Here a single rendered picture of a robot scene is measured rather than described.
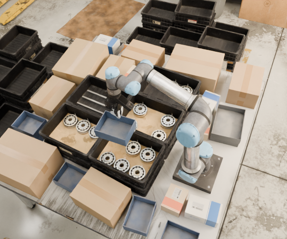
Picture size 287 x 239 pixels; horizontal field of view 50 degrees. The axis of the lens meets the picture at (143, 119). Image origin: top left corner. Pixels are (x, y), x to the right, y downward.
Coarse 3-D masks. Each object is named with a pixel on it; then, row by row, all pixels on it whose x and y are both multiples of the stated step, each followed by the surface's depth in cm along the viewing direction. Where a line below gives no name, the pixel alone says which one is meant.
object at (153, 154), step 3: (144, 150) 197; (147, 150) 197; (150, 150) 197; (153, 150) 197; (141, 153) 197; (153, 153) 196; (141, 156) 195; (144, 156) 195; (153, 156) 194; (144, 159) 194; (147, 159) 194; (150, 159) 194
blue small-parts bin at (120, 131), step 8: (104, 112) 182; (104, 120) 185; (112, 120) 186; (120, 120) 184; (128, 120) 181; (96, 128) 177; (104, 128) 183; (112, 128) 183; (120, 128) 182; (128, 128) 182; (96, 136) 180; (104, 136) 176; (112, 136) 172; (120, 136) 179; (128, 136) 174; (120, 144) 176
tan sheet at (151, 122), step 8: (152, 112) 219; (160, 112) 219; (136, 120) 216; (144, 120) 215; (152, 120) 215; (160, 120) 214; (176, 120) 214; (144, 128) 211; (152, 128) 211; (160, 128) 211
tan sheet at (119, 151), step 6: (108, 144) 205; (114, 144) 205; (108, 150) 202; (114, 150) 202; (120, 150) 202; (120, 156) 199; (126, 156) 199; (138, 156) 199; (156, 156) 198; (132, 162) 196; (138, 162) 196; (144, 168) 193
